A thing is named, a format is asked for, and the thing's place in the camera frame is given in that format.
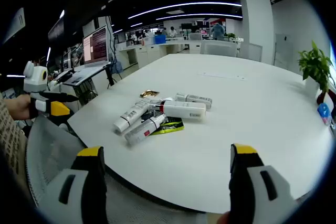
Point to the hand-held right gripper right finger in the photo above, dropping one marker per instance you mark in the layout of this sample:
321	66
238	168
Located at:
262	200

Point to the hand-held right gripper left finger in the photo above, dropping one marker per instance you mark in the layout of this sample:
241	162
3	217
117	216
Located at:
78	197

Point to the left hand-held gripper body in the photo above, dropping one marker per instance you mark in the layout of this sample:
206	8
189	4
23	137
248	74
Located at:
34	77

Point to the white skincare tube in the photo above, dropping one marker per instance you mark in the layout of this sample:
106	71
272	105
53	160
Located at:
131	115

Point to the green black sachet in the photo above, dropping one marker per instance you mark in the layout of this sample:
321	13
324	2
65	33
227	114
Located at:
170	127

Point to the red-collared pump skincare bottle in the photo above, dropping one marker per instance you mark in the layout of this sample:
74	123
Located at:
183	110

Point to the blue storage bin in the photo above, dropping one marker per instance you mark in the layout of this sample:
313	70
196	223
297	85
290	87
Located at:
160	39

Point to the person's left hand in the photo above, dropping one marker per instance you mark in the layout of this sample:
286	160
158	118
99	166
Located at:
21	107

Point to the person's right hand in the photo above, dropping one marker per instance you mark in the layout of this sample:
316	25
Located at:
225	219

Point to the black laptop stand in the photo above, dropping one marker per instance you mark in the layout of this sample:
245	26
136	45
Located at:
110	77

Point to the person's beige printed shirt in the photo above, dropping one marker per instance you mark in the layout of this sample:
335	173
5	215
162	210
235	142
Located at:
10	134

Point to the open silver laptop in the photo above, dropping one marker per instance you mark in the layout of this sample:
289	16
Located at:
94	45

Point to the blue water jug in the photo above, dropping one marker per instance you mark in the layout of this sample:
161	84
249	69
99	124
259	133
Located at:
119	66

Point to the gold foil sachet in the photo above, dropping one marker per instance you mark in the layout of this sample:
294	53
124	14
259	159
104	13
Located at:
149	93

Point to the white counter cabinets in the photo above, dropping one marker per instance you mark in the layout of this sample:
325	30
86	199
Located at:
147	53

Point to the blue packet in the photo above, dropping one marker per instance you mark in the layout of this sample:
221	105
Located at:
324	111

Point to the dark red vase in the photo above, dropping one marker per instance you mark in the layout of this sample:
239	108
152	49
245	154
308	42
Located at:
321	98

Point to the white plant pot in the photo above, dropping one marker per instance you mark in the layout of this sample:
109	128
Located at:
312	86

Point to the green leafy plant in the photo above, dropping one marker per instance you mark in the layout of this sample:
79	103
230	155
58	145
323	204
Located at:
315	61

